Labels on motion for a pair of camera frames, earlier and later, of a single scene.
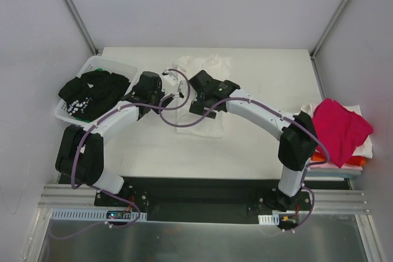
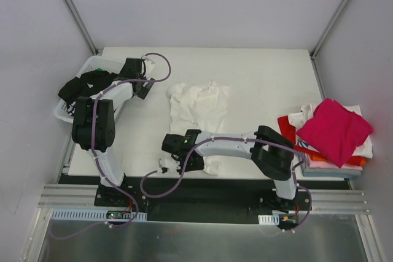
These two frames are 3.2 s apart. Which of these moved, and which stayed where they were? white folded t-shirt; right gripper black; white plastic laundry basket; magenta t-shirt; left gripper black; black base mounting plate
Moved: left gripper black; right gripper black
Stayed: magenta t-shirt; white folded t-shirt; black base mounting plate; white plastic laundry basket
